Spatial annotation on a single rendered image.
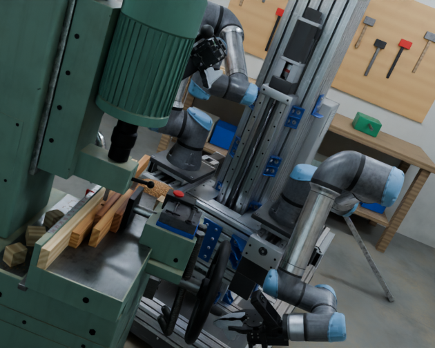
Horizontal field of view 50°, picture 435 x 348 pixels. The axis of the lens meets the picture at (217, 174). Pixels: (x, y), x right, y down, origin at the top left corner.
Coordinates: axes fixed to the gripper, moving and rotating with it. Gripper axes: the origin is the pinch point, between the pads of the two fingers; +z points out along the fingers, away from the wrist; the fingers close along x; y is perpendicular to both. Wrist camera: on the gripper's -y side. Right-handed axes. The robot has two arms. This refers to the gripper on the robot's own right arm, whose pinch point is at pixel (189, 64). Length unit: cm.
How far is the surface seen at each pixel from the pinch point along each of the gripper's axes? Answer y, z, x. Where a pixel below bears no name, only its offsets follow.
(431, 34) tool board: 118, -312, 85
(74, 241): -38, 30, 19
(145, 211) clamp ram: -28.2, 11.6, 25.2
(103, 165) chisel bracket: -27.8, 16.0, 9.0
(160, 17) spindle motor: 4.9, 21.2, -10.9
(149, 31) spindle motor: 1.3, 20.9, -10.0
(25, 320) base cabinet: -58, 34, 29
